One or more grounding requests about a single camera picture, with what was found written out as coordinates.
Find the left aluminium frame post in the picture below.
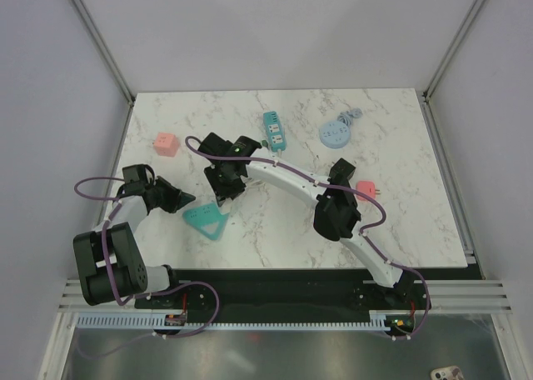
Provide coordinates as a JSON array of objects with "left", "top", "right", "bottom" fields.
[{"left": 68, "top": 0, "right": 135, "bottom": 107}]

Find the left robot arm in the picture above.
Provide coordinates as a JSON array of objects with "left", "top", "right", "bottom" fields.
[{"left": 73, "top": 164, "right": 196, "bottom": 308}]

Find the blue rectangular power strip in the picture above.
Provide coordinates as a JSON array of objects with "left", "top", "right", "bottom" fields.
[{"left": 263, "top": 111, "right": 286, "bottom": 153}]

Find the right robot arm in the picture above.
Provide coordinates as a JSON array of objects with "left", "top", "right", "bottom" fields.
[{"left": 186, "top": 132, "right": 417, "bottom": 308}]

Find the pink cube socket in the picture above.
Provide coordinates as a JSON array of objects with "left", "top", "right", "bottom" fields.
[{"left": 153, "top": 132, "right": 180, "bottom": 158}]

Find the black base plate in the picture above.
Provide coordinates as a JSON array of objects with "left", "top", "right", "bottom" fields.
[{"left": 132, "top": 264, "right": 434, "bottom": 325}]

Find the white cable duct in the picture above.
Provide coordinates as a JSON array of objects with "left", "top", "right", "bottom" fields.
[{"left": 76, "top": 312, "right": 390, "bottom": 332}]

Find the black cube charger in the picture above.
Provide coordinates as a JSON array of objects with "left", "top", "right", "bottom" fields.
[{"left": 328, "top": 158, "right": 356, "bottom": 187}]

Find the grey coiled cord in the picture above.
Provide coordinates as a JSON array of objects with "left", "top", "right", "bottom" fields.
[{"left": 336, "top": 107, "right": 364, "bottom": 125}]

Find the right aluminium frame post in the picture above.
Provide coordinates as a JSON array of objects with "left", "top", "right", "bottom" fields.
[{"left": 421, "top": 0, "right": 488, "bottom": 102}]

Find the aluminium frame post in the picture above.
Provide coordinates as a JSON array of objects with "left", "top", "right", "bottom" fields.
[
  {"left": 421, "top": 0, "right": 488, "bottom": 102},
  {"left": 68, "top": 0, "right": 135, "bottom": 107}
]

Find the teal triangular power strip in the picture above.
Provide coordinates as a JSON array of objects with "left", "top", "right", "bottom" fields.
[{"left": 182, "top": 202, "right": 229, "bottom": 241}]

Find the pink plug adapter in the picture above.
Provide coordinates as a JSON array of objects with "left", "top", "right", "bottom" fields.
[{"left": 356, "top": 180, "right": 381, "bottom": 202}]

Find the blue round power strip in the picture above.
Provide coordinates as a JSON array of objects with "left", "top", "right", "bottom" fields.
[{"left": 319, "top": 120, "right": 351, "bottom": 149}]

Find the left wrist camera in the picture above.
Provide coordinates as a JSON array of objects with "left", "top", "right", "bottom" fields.
[{"left": 122, "top": 164, "right": 156, "bottom": 195}]

